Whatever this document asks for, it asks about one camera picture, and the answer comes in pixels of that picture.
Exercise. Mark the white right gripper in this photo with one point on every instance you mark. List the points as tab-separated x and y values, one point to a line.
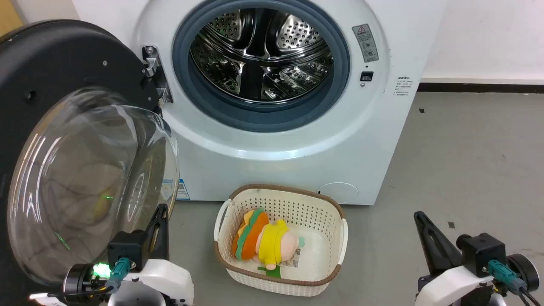
454	287

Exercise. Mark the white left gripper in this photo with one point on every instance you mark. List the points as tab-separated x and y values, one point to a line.
165	280

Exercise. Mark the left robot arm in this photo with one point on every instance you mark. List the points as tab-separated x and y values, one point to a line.
76	282

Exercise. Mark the metal door hinge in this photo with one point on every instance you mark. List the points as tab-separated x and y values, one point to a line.
156	72

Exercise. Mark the white front-load washing machine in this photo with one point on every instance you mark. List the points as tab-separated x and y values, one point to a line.
297	144

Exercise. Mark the black door latch socket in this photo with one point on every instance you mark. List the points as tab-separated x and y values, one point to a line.
366	76

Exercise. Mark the black round washer door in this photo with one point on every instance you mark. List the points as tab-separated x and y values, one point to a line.
55	76

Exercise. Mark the blue white energy sticker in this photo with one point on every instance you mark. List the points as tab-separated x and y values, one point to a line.
182	190

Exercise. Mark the orange green burger plush toy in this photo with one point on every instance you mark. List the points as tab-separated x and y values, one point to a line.
250	233

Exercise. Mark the round white filter cover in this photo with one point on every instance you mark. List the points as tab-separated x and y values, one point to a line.
338	193

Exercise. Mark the doll in yellow shirt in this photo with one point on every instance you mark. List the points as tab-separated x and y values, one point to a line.
276	244

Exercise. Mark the white laundry basket brown rim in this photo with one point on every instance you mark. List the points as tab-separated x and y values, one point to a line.
316	225

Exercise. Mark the white printed paper tag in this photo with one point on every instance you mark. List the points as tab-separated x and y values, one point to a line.
292	258

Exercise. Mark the black baseboard strip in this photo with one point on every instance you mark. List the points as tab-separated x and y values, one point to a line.
480	87

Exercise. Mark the steel perforated washer drum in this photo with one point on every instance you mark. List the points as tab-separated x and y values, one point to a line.
259	55

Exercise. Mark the grey warning label sticker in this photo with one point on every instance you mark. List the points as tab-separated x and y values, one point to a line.
365	42

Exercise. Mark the yellow wooden panel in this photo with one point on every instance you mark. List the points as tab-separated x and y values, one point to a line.
8	15

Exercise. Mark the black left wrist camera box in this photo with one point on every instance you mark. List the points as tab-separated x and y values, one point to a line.
127	250

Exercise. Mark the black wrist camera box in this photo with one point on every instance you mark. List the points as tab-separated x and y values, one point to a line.
127	250
482	250

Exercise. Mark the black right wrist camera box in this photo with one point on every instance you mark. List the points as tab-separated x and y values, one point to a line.
482	250

